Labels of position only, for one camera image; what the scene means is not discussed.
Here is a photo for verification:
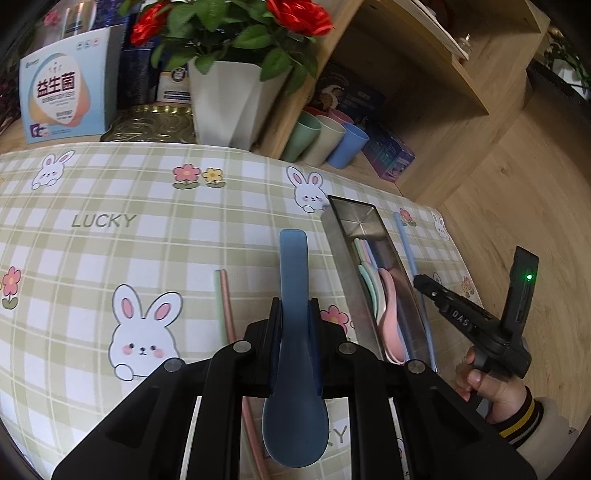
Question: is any blue plastic spoon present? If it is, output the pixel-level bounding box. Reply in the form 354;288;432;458
262;229;329;468

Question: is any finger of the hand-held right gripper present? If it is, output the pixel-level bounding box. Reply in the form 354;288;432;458
413;274;455;319

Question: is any gold metal tray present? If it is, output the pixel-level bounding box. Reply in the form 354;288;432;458
100;105;197;145

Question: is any beige plastic spoon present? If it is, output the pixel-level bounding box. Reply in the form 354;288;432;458
359;261;384;324

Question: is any pink plastic spoon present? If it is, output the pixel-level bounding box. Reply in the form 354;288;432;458
376;268;410;365

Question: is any dark blue white-label box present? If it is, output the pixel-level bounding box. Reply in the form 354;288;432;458
154;65;193;108

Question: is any green plastic cup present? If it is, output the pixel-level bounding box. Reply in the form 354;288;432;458
281;113;322;162

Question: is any dark blue textured box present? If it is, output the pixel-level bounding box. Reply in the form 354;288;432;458
120;44;160;110

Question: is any dark blue picture box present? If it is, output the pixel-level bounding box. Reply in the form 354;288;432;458
314;62;387;127

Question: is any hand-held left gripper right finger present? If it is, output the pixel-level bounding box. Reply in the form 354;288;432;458
309;298;539;480

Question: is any person's right hand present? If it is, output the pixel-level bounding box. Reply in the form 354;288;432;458
455;344;529;425

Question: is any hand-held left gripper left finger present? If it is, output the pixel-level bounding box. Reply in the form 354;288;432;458
52;298;282;480

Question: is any light blue product box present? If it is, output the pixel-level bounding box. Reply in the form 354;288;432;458
18;25;127;145

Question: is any red rose plant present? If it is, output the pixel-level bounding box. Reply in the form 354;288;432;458
117;0;335;86

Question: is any beige plastic cup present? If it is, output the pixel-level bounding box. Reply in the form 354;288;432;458
302;115;347;166

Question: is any checked rabbit print tablecloth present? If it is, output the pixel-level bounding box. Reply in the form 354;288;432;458
0;141;485;480

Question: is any purple box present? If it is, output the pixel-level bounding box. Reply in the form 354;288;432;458
362;124;414;181

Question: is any blue chopstick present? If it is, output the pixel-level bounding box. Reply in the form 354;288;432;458
393;212;438;374

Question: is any person's right forearm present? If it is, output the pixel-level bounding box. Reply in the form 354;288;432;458
496;385;591;462

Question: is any blue plastic cup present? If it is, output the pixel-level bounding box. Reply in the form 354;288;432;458
327;122;370;169

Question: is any wooden shelf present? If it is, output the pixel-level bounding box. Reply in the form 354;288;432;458
249;0;555;199

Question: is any white faceted flower pot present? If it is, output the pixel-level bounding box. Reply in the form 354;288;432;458
187;60;291;151

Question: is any stainless steel tray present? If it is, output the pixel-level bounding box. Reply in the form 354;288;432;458
321;195;439;374

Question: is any green potted plant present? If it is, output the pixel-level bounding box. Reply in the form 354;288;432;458
526;28;591;103

